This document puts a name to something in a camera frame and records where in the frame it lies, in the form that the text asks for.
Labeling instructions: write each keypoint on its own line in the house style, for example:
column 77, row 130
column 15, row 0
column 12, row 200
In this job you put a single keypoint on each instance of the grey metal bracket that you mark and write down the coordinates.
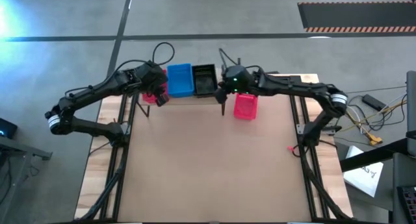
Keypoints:
column 301, row 129

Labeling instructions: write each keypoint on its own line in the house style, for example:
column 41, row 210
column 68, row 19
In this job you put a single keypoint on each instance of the black desk beam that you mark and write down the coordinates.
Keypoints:
column 373, row 156

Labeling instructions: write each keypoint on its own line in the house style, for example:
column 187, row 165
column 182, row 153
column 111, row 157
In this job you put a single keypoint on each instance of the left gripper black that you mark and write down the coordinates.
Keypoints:
column 152, row 77

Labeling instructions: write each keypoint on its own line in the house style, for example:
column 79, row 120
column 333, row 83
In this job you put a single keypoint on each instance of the white paper box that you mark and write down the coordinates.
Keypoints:
column 364, row 180

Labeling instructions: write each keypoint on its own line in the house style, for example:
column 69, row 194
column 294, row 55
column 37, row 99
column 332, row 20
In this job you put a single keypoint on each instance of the black hazard-striped floor mat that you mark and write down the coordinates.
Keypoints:
column 357, row 14

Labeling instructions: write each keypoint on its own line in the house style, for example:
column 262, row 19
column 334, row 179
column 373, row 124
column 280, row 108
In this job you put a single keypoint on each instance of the black aluminium table frame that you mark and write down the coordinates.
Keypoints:
column 294, row 113

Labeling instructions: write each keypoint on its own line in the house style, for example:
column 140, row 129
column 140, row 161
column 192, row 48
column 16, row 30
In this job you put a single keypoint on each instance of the black device with blue light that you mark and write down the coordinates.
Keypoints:
column 6, row 128

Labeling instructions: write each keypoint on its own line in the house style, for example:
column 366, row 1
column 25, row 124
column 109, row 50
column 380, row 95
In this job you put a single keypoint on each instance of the black table clamp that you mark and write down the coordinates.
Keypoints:
column 275, row 72

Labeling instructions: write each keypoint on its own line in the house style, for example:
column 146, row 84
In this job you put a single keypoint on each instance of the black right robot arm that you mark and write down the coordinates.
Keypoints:
column 308, row 89

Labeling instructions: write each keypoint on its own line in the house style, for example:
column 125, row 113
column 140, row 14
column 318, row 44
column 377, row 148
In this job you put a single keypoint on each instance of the wooden shelf with black legs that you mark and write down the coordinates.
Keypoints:
column 191, row 101

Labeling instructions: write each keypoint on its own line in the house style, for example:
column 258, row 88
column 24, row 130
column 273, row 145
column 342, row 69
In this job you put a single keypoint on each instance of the dark grey desk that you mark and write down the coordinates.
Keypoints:
column 401, row 172

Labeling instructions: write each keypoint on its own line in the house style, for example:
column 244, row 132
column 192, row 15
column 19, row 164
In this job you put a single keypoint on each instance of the beige table mat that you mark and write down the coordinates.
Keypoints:
column 208, row 165

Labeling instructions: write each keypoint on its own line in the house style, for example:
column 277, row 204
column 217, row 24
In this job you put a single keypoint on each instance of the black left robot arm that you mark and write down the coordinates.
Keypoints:
column 97, row 87

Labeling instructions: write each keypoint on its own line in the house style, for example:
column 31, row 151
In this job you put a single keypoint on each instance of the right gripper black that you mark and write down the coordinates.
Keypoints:
column 238, row 79

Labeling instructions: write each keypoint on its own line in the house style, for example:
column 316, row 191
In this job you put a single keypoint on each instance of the small red connector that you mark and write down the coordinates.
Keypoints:
column 290, row 148

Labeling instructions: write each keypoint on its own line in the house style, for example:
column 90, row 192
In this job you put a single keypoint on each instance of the black keyboard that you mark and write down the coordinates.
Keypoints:
column 409, row 201

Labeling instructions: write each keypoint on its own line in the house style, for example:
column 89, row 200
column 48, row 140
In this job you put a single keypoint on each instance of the grey upright panel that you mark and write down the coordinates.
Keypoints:
column 412, row 104

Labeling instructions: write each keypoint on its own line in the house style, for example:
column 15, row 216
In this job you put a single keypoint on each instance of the black power adapter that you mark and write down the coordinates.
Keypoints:
column 373, row 102

